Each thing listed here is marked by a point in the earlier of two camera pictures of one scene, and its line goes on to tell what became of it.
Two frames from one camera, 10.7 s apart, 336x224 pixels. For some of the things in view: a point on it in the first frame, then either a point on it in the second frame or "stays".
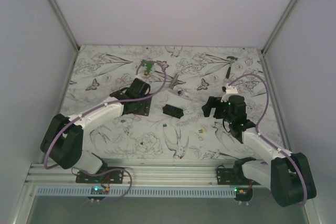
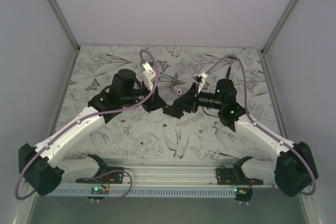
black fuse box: x=172 y=111 stays
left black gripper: x=145 y=110 → x=156 y=103
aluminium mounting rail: x=137 y=173 stays
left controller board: x=98 y=190 stays
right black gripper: x=213 y=102 → x=186 y=101
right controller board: x=243 y=194 stays
